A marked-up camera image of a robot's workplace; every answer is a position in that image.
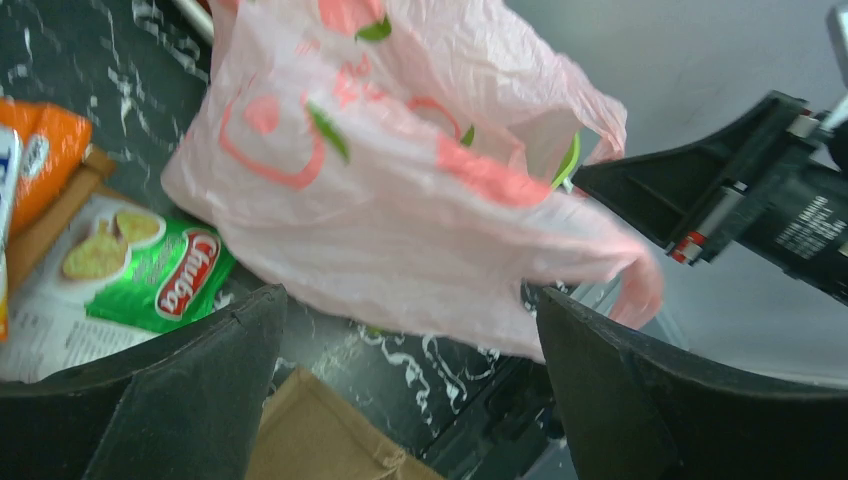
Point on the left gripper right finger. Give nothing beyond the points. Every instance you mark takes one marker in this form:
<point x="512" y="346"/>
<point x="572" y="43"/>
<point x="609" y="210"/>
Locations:
<point x="634" y="407"/>

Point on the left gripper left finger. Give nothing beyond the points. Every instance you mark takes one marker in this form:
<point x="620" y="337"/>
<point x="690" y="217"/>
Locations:
<point x="184" y="405"/>

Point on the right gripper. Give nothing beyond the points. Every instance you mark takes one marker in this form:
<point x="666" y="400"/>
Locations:
<point x="773" y="181"/>

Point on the brown burlap tote bag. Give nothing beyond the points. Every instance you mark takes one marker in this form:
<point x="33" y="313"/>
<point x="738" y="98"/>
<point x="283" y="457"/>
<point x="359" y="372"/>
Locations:
<point x="309" y="432"/>

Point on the pink plastic grocery bag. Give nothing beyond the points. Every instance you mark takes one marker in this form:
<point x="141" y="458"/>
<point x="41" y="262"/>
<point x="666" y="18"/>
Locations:
<point x="392" y="162"/>

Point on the green vegetable tray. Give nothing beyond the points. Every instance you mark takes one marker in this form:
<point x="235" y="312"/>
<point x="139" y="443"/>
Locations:
<point x="568" y="164"/>

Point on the green Chuba snack bag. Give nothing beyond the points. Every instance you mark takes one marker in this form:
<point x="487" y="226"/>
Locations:
<point x="118" y="275"/>

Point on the wooden rack with glass shelves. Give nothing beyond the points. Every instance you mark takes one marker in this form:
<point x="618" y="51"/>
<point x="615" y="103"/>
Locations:
<point x="29" y="247"/>

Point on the orange Fox's fruits candy bag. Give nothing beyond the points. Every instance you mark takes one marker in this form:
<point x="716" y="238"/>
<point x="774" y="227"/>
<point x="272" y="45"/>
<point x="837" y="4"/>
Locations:
<point x="55" y="141"/>

